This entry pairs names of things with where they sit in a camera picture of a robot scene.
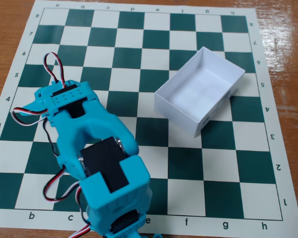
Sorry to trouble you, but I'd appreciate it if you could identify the cyan gripper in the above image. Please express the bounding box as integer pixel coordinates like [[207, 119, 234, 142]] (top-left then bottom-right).
[[21, 83, 54, 117]]

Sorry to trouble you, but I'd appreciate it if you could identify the white open cardboard box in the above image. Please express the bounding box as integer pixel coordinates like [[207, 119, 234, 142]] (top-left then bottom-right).
[[154, 46, 246, 138]]

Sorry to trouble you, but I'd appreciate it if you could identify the green white chessboard mat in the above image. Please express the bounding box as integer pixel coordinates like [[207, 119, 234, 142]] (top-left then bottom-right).
[[0, 0, 298, 238]]

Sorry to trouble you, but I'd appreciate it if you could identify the red white black servo cable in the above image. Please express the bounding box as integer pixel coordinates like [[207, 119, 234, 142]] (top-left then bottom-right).
[[43, 168, 83, 203], [11, 107, 51, 127]]

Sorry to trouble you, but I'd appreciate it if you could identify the thin black cable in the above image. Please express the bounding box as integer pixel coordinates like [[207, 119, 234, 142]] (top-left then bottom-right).
[[43, 121, 60, 157]]

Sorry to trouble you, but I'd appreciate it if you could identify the looped red white black cable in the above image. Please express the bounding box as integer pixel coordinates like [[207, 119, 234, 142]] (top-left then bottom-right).
[[43, 52, 67, 88]]

